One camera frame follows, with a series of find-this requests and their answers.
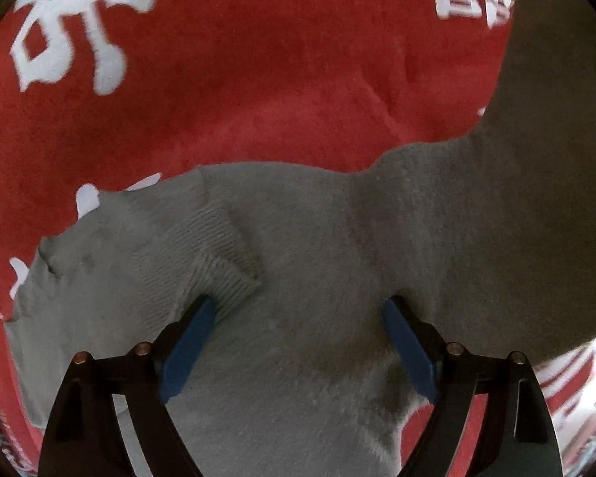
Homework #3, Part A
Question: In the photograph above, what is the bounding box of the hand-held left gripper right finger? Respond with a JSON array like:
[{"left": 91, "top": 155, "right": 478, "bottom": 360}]
[{"left": 381, "top": 295, "right": 563, "bottom": 477}]

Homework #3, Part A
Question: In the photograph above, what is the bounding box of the red blanket with white print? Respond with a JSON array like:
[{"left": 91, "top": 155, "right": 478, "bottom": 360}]
[{"left": 0, "top": 0, "right": 596, "bottom": 477}]

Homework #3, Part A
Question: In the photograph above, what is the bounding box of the grey knit sweater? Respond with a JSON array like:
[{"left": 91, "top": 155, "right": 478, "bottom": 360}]
[{"left": 5, "top": 0, "right": 596, "bottom": 477}]

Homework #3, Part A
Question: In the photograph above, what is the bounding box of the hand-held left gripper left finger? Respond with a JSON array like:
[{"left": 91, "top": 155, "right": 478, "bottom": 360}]
[{"left": 37, "top": 294, "right": 219, "bottom": 477}]

